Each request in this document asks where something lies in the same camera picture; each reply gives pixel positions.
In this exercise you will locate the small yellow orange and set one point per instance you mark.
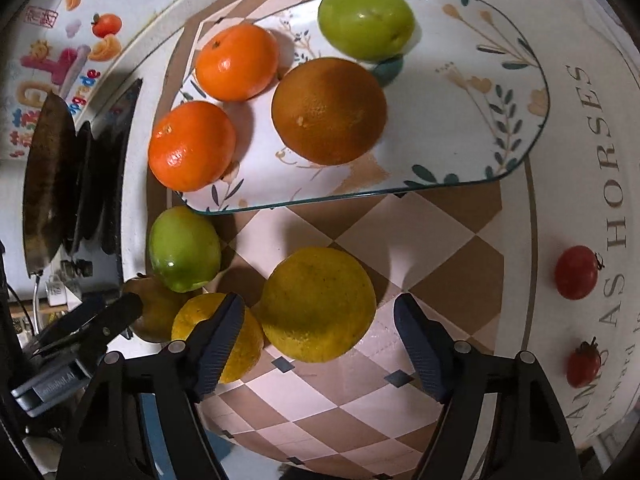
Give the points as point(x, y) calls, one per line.
point(250, 340)

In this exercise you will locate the large yellow orange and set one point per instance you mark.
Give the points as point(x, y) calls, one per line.
point(317, 305)

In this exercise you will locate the green round fruit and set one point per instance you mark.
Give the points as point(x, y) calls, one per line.
point(366, 20)
point(184, 247)

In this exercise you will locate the red cherry tomato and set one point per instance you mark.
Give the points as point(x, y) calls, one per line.
point(576, 272)
point(582, 364)

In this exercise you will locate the dark wok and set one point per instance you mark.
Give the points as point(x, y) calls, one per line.
point(47, 185)

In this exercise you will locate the colourful wall sticker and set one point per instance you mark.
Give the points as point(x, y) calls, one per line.
point(55, 75)

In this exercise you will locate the black gas stove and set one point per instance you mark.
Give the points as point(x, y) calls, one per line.
point(112, 170)

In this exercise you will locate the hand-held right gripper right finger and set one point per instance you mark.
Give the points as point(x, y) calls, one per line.
point(425, 352)

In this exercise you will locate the floral white plate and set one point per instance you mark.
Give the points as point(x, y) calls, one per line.
point(450, 120)

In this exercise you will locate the large brownish orange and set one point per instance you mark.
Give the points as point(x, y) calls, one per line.
point(329, 111)

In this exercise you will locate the dark brownish green fruit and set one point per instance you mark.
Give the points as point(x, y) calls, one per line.
point(155, 312)

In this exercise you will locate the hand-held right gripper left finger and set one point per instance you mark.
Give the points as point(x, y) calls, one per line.
point(222, 347)

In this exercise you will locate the orange mandarin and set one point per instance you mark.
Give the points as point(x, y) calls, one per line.
point(192, 146)
point(236, 62)

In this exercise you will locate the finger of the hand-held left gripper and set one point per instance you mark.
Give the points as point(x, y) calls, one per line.
point(75, 314)
point(117, 316)

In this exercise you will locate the checkered printed tablecloth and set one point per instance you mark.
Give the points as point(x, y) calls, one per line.
point(450, 245)

